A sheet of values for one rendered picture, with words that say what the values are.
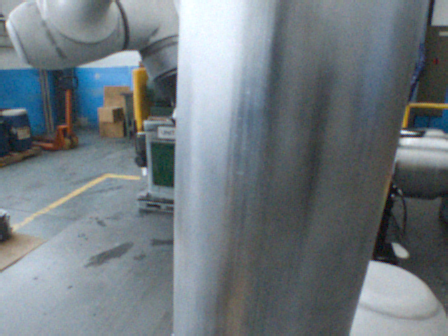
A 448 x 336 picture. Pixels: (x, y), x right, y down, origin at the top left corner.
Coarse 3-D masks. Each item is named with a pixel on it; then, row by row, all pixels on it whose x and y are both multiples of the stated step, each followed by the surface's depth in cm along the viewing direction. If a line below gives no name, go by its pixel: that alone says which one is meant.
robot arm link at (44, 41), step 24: (48, 0) 43; (72, 0) 41; (96, 0) 41; (24, 24) 44; (48, 24) 44; (72, 24) 44; (96, 24) 45; (120, 24) 52; (24, 48) 45; (48, 48) 46; (72, 48) 47; (96, 48) 49; (120, 48) 55
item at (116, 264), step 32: (128, 192) 153; (96, 224) 122; (128, 224) 122; (160, 224) 122; (416, 224) 121; (32, 256) 100; (64, 256) 100; (96, 256) 101; (128, 256) 102; (160, 256) 102; (416, 256) 100; (0, 288) 85; (32, 288) 85; (64, 288) 86; (96, 288) 86; (128, 288) 87; (160, 288) 87; (0, 320) 74; (32, 320) 74; (64, 320) 74; (96, 320) 75; (128, 320) 75; (160, 320) 76
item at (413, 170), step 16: (416, 128) 110; (400, 144) 105; (416, 144) 104; (432, 144) 103; (400, 160) 104; (416, 160) 103; (432, 160) 101; (400, 176) 105; (416, 176) 103; (432, 176) 102; (416, 192) 107; (432, 192) 105
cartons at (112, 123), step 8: (104, 88) 676; (112, 88) 672; (120, 88) 667; (128, 88) 663; (104, 96) 679; (112, 96) 674; (120, 96) 670; (104, 104) 681; (112, 104) 676; (120, 104) 672; (104, 112) 632; (112, 112) 622; (120, 112) 640; (104, 120) 638; (112, 120) 627; (120, 120) 644; (104, 128) 640; (112, 128) 638; (120, 128) 636; (104, 136) 645; (112, 136) 643; (120, 136) 641
